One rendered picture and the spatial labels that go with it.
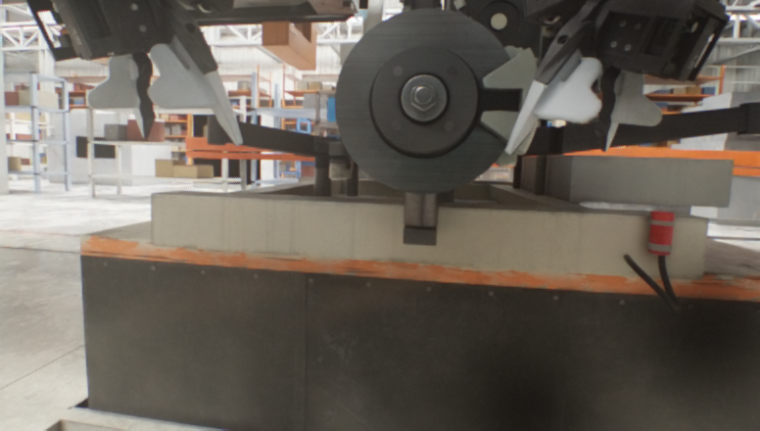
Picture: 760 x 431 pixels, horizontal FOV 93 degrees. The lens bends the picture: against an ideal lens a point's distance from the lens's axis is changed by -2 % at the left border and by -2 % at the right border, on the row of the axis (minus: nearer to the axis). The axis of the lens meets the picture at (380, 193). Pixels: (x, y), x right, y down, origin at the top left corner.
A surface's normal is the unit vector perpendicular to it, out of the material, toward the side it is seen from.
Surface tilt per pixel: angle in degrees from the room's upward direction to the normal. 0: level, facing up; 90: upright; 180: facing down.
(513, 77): 90
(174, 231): 90
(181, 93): 63
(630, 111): 124
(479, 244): 90
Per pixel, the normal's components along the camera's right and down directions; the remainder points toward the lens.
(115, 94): 0.76, 0.61
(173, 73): 0.64, -0.37
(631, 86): -0.79, 0.56
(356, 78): -0.13, 0.08
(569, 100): -0.61, -0.41
